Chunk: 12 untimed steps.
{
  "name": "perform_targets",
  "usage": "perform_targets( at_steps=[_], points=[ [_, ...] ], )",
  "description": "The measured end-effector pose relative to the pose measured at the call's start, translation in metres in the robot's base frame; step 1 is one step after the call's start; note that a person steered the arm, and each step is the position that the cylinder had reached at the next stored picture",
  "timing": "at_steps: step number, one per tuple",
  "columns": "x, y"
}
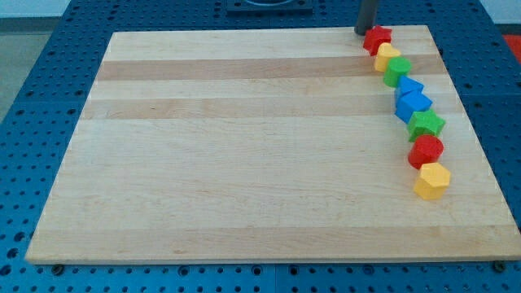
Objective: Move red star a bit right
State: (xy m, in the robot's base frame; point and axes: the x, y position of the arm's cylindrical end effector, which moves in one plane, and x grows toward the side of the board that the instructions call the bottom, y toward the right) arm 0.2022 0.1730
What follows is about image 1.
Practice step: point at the red star block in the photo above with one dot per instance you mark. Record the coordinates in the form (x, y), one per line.
(375, 37)

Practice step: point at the green star block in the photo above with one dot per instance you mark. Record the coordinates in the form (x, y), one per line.
(427, 122)

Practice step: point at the wooden board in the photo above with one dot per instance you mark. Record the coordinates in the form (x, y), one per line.
(264, 146)

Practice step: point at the yellow heart block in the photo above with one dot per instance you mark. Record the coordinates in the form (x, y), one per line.
(386, 51)

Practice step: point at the blue triangle block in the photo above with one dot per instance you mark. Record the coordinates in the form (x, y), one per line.
(407, 85)

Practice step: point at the blue cube block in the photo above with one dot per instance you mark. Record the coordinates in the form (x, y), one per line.
(409, 103)

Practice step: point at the green cylinder block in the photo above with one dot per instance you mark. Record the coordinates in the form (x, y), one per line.
(396, 68)

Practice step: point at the red cylinder block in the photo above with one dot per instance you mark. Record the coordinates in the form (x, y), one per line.
(426, 149)

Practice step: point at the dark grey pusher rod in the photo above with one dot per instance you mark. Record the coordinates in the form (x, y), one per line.
(366, 16)

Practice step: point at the yellow hexagon block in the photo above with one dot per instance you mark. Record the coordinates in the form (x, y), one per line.
(432, 181)

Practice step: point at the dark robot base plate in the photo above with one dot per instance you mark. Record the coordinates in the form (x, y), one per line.
(263, 6)

